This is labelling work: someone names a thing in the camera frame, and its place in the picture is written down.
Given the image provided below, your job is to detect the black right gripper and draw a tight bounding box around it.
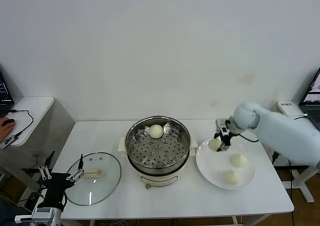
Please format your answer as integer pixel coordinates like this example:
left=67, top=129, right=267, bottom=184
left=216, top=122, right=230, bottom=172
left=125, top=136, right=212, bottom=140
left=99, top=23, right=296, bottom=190
left=212, top=119, right=238, bottom=153

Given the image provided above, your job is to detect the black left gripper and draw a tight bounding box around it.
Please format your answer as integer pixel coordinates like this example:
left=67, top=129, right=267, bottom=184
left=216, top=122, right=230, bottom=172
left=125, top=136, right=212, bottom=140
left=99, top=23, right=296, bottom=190
left=38, top=151, right=86, bottom=210

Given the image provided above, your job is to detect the white steamed baozi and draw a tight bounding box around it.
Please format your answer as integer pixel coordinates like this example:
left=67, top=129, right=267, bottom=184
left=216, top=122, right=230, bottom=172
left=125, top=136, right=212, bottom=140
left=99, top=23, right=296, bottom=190
left=208, top=138, right=223, bottom=152
left=223, top=170, right=242, bottom=186
left=230, top=154, right=248, bottom=167
left=148, top=124, right=165, bottom=139

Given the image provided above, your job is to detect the round glass pot lid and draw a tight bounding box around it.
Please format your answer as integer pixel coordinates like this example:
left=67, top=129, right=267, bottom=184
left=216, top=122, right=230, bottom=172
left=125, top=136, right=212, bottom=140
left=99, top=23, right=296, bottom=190
left=66, top=152, right=122, bottom=207

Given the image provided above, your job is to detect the bare person hand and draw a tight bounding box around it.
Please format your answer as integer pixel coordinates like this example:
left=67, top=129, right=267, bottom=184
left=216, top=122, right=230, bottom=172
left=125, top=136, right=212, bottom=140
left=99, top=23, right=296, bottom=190
left=0, top=116, right=16, bottom=142

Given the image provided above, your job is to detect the white round plate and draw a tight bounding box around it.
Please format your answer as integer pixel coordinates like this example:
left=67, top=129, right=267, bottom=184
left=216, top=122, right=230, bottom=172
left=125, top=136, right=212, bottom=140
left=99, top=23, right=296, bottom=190
left=195, top=138, right=257, bottom=191

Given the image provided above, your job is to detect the white side table with mouse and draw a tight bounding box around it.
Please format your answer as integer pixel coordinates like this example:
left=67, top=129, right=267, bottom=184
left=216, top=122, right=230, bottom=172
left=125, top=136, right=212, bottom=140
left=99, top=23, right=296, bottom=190
left=0, top=96, right=56, bottom=193

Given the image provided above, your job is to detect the metal bowl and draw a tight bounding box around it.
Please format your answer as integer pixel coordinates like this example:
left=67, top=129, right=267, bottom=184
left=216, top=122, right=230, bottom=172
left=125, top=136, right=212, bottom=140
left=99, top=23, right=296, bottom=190
left=125, top=115, right=192, bottom=174

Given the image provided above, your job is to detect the dark blue trouser leg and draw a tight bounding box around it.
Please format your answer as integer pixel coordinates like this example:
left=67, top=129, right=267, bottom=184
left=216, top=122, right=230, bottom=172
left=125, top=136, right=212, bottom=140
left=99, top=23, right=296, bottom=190
left=0, top=201, right=31, bottom=226

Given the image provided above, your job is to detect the laptop with red desktop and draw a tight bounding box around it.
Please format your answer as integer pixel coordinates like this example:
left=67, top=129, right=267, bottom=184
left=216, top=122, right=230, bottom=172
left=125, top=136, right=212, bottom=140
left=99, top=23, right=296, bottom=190
left=0, top=66, right=15, bottom=118

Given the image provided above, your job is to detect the white side table with label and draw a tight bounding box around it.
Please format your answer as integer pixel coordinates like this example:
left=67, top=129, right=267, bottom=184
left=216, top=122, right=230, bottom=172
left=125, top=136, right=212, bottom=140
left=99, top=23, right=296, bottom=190
left=276, top=100, right=320, bottom=204

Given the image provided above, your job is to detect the grey laptop with open windows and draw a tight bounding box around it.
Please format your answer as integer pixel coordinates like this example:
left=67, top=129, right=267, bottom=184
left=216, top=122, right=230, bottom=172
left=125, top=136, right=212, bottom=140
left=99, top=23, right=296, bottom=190
left=299, top=67, right=320, bottom=131

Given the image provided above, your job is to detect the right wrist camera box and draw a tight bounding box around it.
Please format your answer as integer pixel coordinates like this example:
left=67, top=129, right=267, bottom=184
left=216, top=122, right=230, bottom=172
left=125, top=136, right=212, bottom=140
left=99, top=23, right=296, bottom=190
left=215, top=119, right=228, bottom=135

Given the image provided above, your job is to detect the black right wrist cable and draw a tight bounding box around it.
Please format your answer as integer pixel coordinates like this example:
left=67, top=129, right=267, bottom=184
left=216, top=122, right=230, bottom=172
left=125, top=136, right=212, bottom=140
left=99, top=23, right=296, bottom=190
left=239, top=133, right=260, bottom=143

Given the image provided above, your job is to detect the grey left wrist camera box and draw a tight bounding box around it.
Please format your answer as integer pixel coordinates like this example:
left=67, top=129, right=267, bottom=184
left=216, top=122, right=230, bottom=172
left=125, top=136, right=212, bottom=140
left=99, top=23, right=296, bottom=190
left=14, top=207, right=55, bottom=223

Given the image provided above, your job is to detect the black cable with inline adapter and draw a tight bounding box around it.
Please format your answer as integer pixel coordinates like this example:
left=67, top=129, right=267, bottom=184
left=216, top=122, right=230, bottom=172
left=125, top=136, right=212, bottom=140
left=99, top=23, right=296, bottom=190
left=271, top=151, right=295, bottom=218

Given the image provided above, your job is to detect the thin black laptop cable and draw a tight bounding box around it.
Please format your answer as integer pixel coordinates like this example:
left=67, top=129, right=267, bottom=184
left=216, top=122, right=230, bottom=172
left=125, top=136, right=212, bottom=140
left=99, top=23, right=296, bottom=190
left=9, top=108, right=35, bottom=138

